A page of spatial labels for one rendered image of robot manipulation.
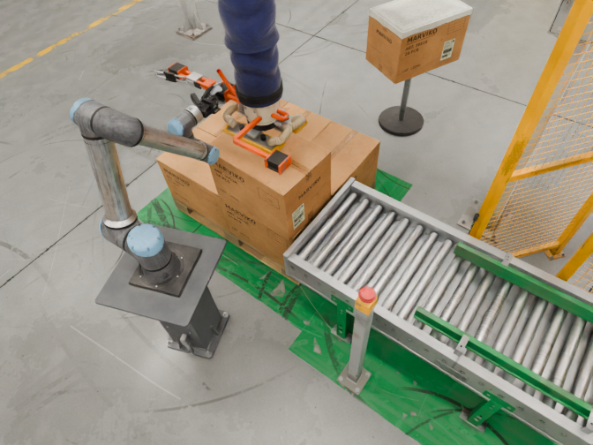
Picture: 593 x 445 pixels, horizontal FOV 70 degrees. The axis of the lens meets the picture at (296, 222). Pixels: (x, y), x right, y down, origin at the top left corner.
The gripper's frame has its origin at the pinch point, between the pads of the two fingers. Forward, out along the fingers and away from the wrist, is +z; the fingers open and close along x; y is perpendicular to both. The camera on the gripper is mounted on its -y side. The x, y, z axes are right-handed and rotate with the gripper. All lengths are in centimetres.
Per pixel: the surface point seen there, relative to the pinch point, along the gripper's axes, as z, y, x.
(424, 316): -24, 138, -63
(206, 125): 28, -59, -69
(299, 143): 15, 38, -30
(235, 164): -17.7, 18.5, -29.5
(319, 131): 67, 16, -70
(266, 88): -5.3, 36.9, 17.6
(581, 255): 39, 186, -48
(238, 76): -9.5, 25.4, 22.3
